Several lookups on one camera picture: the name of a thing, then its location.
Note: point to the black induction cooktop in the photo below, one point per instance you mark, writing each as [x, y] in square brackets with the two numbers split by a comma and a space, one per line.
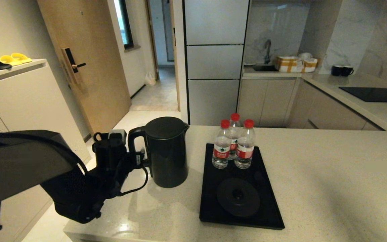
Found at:
[375, 94]

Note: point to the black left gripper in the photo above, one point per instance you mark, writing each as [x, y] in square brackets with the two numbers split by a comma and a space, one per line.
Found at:
[113, 154]

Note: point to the white plastic bag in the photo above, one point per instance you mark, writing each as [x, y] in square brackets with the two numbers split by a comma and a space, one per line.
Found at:
[150, 79]

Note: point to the beige kitchen base cabinet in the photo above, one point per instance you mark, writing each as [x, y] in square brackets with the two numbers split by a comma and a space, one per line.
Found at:
[267, 101]

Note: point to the dark-framed window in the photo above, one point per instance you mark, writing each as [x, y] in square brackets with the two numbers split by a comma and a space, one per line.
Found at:
[125, 23]

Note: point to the white bag on box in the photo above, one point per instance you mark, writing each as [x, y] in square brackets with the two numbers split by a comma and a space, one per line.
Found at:
[305, 56]

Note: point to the yellow slipper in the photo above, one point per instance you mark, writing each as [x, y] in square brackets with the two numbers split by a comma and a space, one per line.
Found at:
[21, 57]
[9, 60]

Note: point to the red-label water bottle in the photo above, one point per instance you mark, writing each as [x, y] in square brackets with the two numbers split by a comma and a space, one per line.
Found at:
[245, 149]
[235, 129]
[221, 149]

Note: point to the tall grey fridge cabinet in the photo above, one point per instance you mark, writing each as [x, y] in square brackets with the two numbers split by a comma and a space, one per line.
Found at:
[213, 60]

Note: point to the white shoe cabinet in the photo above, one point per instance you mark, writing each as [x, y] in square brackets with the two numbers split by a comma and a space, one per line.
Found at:
[22, 101]

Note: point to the black electric kettle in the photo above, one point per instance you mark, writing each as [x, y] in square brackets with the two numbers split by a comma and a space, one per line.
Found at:
[166, 154]

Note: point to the black mug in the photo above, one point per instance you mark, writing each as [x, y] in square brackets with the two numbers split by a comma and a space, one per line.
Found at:
[336, 70]
[346, 71]

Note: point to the black rectangular tray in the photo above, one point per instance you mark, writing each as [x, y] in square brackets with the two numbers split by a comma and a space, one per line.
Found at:
[210, 201]

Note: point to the metal kitchen faucet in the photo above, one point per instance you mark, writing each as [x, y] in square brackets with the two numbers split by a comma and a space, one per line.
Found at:
[267, 50]

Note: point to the yellow-taped cardboard box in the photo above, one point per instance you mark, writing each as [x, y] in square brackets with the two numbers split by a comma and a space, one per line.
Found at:
[289, 64]

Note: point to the black round kettle base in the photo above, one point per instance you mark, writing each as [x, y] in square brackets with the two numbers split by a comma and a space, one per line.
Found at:
[238, 198]

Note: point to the wooden door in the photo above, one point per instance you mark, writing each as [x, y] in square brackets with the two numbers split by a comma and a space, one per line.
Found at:
[96, 67]

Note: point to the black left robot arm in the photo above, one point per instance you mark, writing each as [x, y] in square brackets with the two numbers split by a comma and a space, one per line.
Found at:
[18, 161]

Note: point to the kitchen sink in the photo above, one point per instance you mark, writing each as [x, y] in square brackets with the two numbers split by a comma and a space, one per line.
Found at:
[264, 68]

